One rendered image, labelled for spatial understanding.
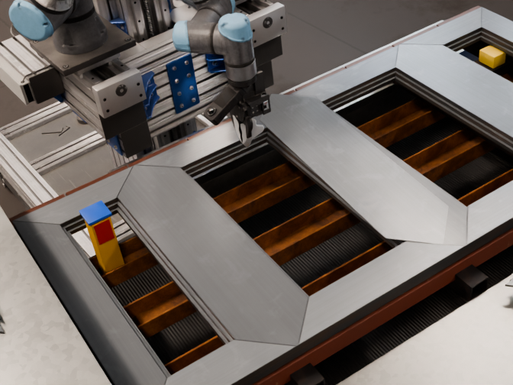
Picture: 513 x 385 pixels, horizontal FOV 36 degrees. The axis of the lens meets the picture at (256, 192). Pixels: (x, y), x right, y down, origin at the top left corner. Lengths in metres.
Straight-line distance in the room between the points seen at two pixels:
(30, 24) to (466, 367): 1.29
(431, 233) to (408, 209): 0.09
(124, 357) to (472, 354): 0.71
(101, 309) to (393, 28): 2.87
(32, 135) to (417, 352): 2.22
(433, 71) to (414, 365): 0.96
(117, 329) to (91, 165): 1.61
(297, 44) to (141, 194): 2.33
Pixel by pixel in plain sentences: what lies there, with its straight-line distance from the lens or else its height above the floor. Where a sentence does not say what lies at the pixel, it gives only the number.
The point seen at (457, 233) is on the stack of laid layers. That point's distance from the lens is 1.81.
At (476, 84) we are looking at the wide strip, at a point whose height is 0.85.
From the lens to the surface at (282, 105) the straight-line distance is 2.21.
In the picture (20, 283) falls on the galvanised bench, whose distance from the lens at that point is 1.56.
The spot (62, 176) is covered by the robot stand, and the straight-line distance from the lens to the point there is 3.22.
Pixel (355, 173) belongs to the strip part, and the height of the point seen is 0.85.
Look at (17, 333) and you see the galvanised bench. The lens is 1.48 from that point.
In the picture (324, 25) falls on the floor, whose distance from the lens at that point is 4.34.
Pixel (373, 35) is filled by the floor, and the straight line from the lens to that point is 4.22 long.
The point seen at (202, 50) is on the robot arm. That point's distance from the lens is 1.93.
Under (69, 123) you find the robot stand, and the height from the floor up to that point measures 0.21.
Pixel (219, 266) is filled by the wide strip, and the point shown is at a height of 0.85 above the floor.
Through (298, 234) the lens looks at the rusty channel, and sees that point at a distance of 2.05.
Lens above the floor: 2.09
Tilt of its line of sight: 40 degrees down
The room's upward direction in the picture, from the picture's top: 8 degrees counter-clockwise
